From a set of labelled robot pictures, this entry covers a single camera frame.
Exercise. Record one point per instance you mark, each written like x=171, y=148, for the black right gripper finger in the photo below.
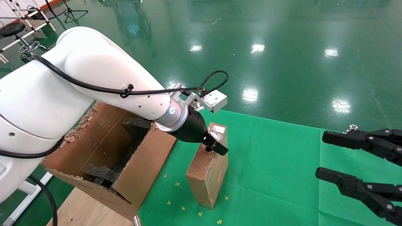
x=361, y=191
x=370, y=141

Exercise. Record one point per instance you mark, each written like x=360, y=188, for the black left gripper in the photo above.
x=191, y=128

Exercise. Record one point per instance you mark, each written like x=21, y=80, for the small taped cardboard box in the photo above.
x=204, y=175

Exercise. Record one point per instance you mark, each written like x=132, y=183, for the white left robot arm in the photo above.
x=78, y=78

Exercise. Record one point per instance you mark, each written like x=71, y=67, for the large open torn carton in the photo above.
x=147, y=169

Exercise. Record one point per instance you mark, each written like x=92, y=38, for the metal cloth clip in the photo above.
x=353, y=127
x=137, y=220

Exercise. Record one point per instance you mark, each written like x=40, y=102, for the green table cloth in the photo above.
x=276, y=175

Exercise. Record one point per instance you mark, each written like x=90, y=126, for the black tripod stand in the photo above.
x=69, y=12

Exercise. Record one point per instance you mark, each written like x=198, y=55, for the white pipe rack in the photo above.
x=37, y=24

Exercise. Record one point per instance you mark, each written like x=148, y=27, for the black swivel stool chrome base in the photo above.
x=12, y=29

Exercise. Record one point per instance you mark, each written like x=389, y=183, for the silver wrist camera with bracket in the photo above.
x=216, y=100

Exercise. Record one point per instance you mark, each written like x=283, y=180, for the white pipe table frame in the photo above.
x=31, y=196

